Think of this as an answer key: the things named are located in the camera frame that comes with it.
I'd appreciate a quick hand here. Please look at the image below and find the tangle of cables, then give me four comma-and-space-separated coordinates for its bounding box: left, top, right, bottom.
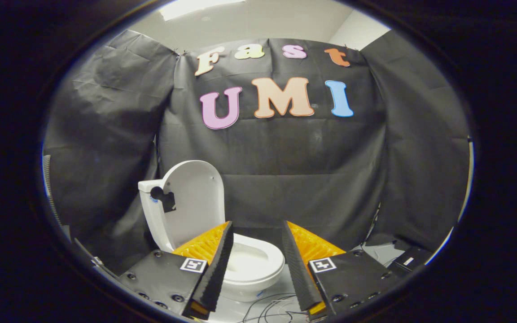
241, 292, 314, 323

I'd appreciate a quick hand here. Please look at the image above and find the white toilet lid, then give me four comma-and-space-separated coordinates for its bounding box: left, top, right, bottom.
150, 160, 226, 253

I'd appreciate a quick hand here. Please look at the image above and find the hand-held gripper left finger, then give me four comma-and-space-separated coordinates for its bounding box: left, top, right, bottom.
118, 220, 235, 321

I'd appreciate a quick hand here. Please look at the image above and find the black backdrop cloth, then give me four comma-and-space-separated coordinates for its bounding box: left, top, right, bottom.
43, 29, 471, 275

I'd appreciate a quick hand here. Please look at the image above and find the black flat box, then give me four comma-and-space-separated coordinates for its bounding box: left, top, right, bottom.
389, 245, 433, 275

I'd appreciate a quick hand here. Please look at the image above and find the grey ribbed hose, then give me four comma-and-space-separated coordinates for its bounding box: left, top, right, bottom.
42, 154, 62, 227

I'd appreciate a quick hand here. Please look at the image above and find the white toilet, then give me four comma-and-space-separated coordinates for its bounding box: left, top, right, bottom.
138, 179, 286, 302

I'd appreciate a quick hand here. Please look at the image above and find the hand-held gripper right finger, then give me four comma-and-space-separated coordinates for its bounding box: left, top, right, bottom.
282, 220, 396, 320

